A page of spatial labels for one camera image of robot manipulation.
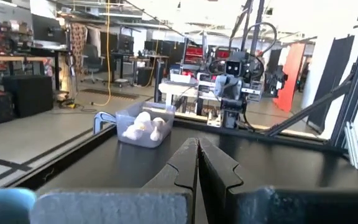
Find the grey hanging cloth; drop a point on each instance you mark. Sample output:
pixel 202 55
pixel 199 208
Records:
pixel 94 37

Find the teal plastic basket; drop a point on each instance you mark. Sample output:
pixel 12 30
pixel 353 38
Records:
pixel 5 202

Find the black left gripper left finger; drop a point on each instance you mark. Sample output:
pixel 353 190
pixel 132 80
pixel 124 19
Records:
pixel 120 205

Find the red partition panel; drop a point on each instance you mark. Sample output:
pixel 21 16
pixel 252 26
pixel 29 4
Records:
pixel 289 77

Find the patterned hanging cloth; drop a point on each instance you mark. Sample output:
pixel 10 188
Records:
pixel 78 37

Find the red storage bin shelf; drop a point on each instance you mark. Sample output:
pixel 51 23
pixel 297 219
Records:
pixel 194 53

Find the black cabinet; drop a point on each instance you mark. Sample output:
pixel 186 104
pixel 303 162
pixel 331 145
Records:
pixel 28 95

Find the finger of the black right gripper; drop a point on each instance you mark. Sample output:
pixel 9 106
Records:
pixel 235 88
pixel 221 87

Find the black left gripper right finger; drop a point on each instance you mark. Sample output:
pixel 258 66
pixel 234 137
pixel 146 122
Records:
pixel 291 208

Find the white work table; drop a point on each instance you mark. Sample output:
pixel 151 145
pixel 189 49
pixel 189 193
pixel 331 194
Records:
pixel 179 88

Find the grey office chair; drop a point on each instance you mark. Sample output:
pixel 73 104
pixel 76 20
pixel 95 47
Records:
pixel 92 62

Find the black partition panel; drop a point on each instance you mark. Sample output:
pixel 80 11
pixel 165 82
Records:
pixel 331 81

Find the grey plastic basket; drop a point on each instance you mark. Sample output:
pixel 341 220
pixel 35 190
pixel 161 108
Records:
pixel 145 143

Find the dark computer monitor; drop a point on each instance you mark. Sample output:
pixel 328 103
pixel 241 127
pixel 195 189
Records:
pixel 47 29

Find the wooden workbench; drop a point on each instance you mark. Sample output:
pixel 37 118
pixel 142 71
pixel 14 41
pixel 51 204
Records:
pixel 11 58

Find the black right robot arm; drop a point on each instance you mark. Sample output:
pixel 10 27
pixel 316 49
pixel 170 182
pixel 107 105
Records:
pixel 232 110

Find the silver aluminium profile piece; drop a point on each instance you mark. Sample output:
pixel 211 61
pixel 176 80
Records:
pixel 354 149

